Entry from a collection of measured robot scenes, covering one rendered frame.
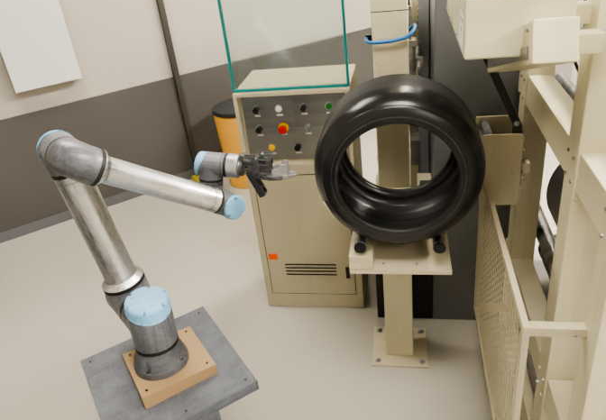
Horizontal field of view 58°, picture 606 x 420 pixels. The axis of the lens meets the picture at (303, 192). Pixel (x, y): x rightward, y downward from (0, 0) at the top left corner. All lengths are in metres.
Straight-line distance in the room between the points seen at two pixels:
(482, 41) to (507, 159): 0.82
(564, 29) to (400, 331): 1.75
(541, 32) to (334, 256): 1.86
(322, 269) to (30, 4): 2.59
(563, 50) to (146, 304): 1.42
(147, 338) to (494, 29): 1.40
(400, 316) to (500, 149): 0.96
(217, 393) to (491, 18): 1.42
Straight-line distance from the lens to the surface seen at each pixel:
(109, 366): 2.22
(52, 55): 4.24
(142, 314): 1.89
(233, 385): 1.99
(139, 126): 4.58
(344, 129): 1.78
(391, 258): 2.10
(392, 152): 2.21
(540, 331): 1.59
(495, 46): 1.45
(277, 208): 2.81
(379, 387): 2.72
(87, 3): 4.36
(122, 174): 1.74
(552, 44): 1.36
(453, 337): 2.96
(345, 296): 3.08
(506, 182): 2.22
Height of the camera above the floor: 2.03
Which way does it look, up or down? 28 degrees down
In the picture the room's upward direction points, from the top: 7 degrees counter-clockwise
